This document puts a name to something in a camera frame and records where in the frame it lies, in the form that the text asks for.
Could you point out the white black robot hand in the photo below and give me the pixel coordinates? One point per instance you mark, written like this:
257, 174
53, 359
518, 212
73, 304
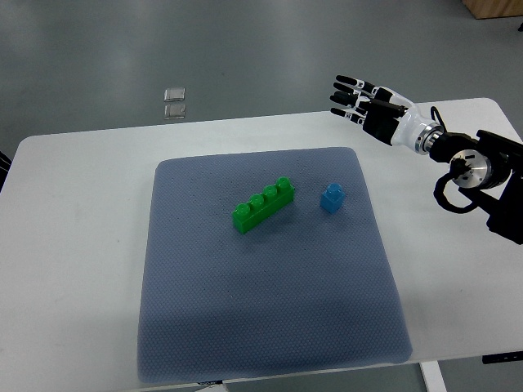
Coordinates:
384, 114

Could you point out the blue toy block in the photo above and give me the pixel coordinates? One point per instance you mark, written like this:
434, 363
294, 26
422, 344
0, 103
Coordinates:
332, 198

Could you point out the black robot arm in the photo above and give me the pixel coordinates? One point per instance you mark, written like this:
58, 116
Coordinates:
488, 171

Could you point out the green four-stud toy block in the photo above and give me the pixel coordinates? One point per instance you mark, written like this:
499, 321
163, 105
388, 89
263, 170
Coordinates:
261, 206

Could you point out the wooden box corner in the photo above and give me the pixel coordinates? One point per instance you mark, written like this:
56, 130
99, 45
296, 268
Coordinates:
491, 9

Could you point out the blue-grey textured mat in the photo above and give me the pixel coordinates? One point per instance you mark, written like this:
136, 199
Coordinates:
304, 290

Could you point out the upper metal floor plate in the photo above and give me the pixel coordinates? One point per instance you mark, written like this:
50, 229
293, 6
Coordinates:
173, 94

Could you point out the white table leg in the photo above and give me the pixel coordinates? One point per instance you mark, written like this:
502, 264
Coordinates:
432, 376

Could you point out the black table control panel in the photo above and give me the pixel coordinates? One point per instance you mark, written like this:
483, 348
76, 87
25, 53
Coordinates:
502, 358

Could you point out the black object at left edge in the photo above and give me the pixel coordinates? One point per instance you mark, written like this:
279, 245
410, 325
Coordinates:
5, 165

